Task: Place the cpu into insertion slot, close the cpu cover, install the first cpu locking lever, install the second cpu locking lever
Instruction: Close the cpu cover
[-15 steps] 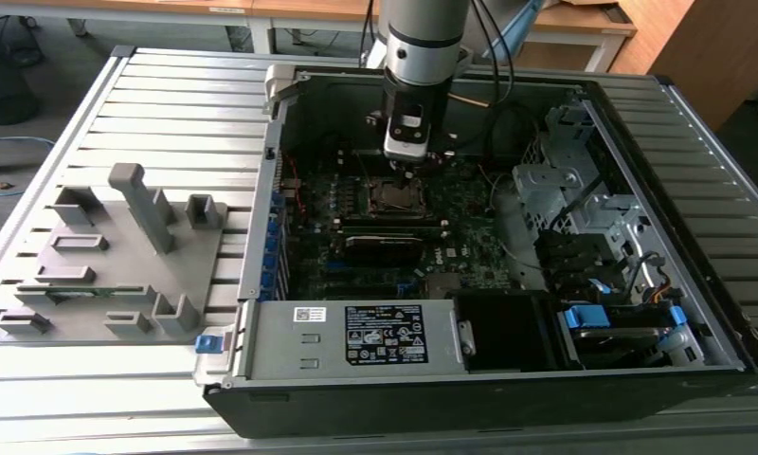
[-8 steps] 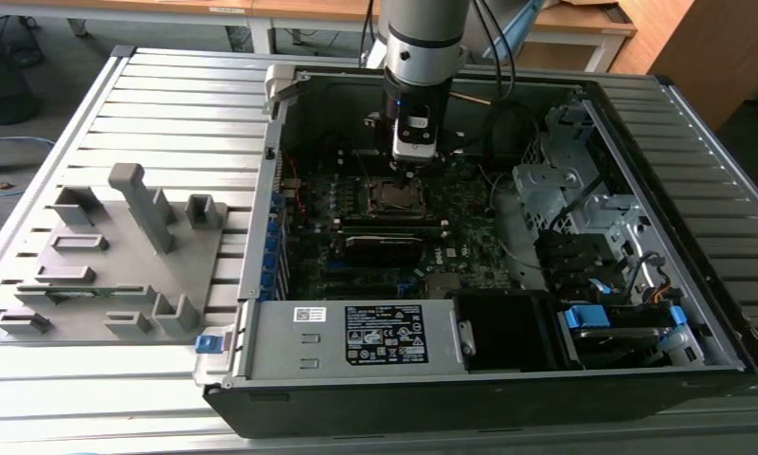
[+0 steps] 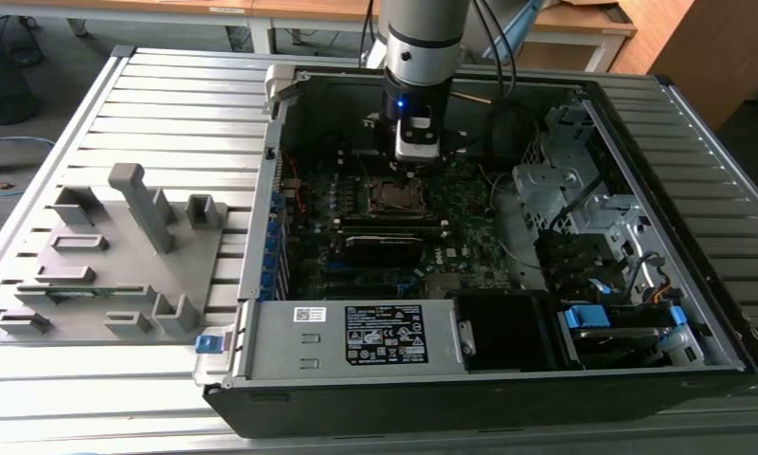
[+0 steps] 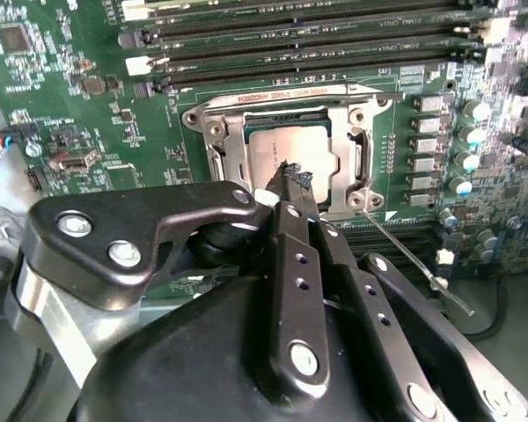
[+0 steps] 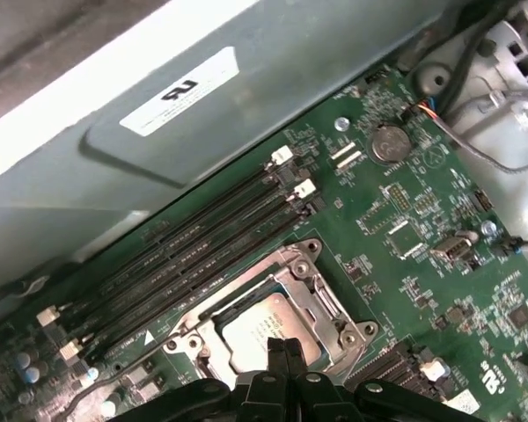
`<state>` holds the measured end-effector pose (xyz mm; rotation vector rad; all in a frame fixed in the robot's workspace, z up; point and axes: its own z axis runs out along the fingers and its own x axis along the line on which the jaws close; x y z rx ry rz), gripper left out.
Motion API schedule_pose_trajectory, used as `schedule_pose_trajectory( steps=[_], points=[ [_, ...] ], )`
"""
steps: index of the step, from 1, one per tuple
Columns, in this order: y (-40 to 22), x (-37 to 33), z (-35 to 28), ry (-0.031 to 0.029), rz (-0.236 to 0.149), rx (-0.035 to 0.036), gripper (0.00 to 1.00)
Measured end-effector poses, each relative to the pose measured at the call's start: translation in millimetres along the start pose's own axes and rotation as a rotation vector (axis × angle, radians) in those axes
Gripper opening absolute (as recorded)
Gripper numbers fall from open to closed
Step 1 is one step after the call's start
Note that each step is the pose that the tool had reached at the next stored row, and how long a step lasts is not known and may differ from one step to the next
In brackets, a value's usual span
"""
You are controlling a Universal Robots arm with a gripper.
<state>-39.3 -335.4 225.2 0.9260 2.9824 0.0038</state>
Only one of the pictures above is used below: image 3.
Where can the silver CPU green substrate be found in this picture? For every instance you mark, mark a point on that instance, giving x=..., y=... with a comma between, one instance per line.
x=399, y=196

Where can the silver drive cage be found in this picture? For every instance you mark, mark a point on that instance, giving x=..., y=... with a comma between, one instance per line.
x=544, y=176

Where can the wooden desk white legs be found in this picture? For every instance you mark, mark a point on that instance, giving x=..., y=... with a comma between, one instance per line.
x=581, y=26
x=101, y=5

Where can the green motherboard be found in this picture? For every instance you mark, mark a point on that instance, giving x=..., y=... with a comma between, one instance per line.
x=468, y=237

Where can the black graphics card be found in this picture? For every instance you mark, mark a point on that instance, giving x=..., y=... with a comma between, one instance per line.
x=383, y=251

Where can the brown chipset heatsink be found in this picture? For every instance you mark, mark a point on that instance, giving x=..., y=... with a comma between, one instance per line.
x=444, y=285

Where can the wooden cabinet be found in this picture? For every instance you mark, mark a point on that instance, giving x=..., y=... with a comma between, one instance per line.
x=720, y=57

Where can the hard disk in blue carrier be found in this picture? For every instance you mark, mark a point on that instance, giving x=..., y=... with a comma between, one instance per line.
x=588, y=316

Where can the grey power supply unit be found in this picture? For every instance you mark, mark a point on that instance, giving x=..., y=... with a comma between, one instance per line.
x=277, y=351

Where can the grey plastic parts rack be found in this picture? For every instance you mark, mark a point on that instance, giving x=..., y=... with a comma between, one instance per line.
x=132, y=284

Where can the blue case latch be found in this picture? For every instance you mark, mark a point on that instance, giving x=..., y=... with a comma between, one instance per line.
x=208, y=344

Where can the black mesh basket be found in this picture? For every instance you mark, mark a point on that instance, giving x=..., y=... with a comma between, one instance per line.
x=19, y=47

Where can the black trash bin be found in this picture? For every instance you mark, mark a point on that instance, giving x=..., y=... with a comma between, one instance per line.
x=9, y=106

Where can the black open PC case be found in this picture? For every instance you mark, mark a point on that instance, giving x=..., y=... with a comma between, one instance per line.
x=417, y=407

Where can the green RAM stick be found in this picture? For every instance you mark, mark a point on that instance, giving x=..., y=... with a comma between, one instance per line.
x=76, y=294

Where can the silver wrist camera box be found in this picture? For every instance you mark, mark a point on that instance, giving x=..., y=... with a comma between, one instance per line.
x=417, y=151

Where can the grey plastic case bracket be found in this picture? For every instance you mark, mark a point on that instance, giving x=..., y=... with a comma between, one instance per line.
x=277, y=78

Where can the CPU socket metal frame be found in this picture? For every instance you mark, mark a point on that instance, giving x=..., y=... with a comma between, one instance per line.
x=369, y=213

